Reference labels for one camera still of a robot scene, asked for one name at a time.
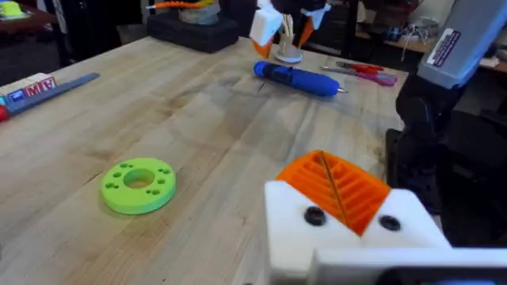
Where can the grey tape roll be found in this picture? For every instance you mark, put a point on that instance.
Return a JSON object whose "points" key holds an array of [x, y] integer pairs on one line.
{"points": [[200, 16]]}

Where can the blue-grey flat bar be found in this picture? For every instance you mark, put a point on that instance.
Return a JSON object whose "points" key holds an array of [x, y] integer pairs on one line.
{"points": [[51, 93]]}

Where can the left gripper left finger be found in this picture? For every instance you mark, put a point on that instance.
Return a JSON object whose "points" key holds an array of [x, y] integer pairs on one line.
{"points": [[291, 233]]}

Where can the blue electric screwdriver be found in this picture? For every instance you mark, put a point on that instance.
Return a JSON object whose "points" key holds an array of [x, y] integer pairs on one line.
{"points": [[301, 79]]}

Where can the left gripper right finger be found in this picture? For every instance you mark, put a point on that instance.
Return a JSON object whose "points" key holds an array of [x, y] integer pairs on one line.
{"points": [[404, 213]]}

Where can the small red object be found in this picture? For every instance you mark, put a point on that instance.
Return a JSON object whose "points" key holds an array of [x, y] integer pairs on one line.
{"points": [[2, 114]]}

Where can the white stand with wooden sticks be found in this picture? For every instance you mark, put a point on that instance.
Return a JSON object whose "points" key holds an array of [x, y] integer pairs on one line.
{"points": [[288, 49]]}

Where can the black case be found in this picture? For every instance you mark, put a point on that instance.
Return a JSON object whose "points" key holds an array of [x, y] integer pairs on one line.
{"points": [[190, 33]]}

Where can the green disc with holes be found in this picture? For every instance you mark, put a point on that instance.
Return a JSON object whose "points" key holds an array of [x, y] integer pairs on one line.
{"points": [[119, 198]]}

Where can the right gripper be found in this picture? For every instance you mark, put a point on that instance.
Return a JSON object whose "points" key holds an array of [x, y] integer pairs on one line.
{"points": [[297, 6]]}

